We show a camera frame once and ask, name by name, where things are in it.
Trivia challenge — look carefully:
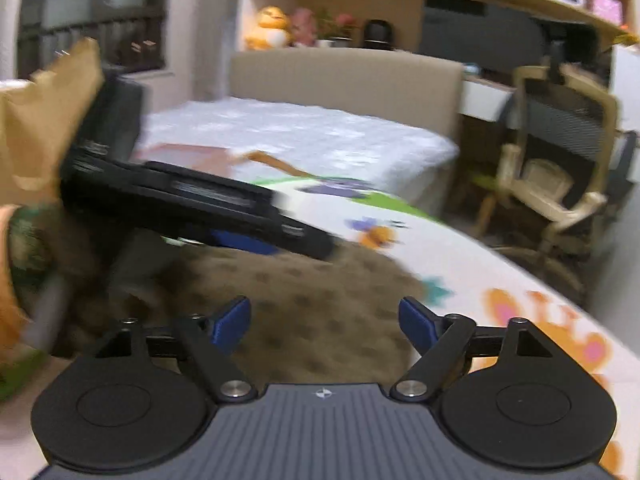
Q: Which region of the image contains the yellow duck plush toy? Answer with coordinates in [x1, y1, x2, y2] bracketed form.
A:
[244, 6, 292, 51]

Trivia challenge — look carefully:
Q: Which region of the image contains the green wooden stool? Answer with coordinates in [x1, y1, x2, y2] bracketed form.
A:
[449, 169, 498, 238]

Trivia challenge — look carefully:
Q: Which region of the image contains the black computer monitor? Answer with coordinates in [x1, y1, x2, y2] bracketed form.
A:
[419, 0, 600, 73]

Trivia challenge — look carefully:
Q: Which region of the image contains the pink cardboard box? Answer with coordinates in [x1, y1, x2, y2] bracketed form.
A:
[131, 143, 244, 178]

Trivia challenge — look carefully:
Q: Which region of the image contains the beige padded headboard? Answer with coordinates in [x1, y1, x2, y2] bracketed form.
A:
[229, 48, 463, 142]

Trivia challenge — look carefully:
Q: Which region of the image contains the pink plush toy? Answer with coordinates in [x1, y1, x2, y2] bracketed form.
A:
[291, 8, 317, 47]

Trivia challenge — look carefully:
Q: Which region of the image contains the beige office chair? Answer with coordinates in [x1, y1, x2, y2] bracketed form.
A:
[473, 38, 637, 300]

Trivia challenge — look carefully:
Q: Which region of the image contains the white desk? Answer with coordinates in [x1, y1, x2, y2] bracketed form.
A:
[459, 77, 640, 183]

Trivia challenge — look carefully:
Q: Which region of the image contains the brown paper bag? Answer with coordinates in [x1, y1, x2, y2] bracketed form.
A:
[1, 38, 104, 205]

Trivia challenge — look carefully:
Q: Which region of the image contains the brown dotted corduroy garment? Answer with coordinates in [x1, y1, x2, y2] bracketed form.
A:
[49, 199, 432, 386]

